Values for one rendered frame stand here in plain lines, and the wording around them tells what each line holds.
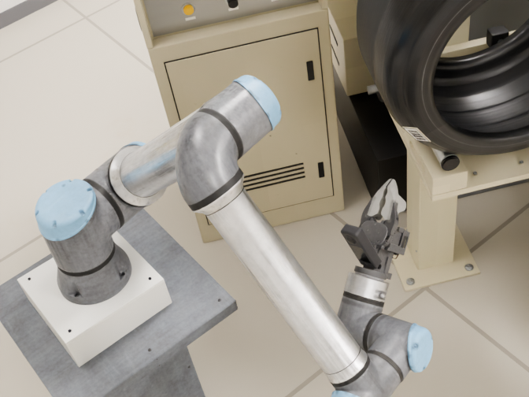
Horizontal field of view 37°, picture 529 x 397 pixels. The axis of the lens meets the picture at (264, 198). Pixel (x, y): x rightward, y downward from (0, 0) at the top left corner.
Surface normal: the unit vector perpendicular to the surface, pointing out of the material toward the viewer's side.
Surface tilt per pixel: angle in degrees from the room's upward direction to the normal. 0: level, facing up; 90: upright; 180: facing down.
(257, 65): 90
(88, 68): 0
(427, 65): 88
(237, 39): 90
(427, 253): 90
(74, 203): 4
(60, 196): 4
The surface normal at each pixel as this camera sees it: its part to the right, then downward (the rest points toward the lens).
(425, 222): 0.19, 0.70
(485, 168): -0.13, -0.68
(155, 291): 0.62, 0.52
